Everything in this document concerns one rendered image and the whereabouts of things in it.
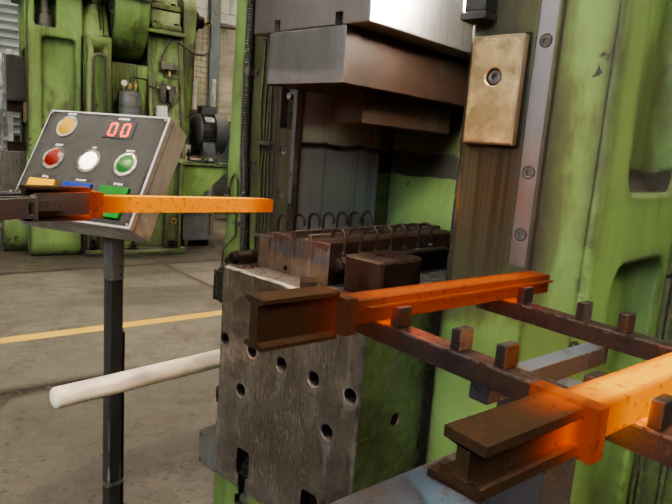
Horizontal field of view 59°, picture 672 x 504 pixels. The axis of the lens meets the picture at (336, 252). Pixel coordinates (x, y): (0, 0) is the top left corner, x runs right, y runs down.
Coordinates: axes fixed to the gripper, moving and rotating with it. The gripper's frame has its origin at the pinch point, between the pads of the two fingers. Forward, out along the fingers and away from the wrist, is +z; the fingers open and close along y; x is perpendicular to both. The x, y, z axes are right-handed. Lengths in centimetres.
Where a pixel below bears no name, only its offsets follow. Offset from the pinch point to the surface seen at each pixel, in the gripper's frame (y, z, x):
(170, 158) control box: -43, 41, 4
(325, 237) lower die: 2.5, 47.4, -7.6
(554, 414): 67, 1, -4
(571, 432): 67, 3, -6
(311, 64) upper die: -1, 44, 23
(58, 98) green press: -476, 186, 30
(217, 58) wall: -746, 539, 126
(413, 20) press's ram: 12, 56, 32
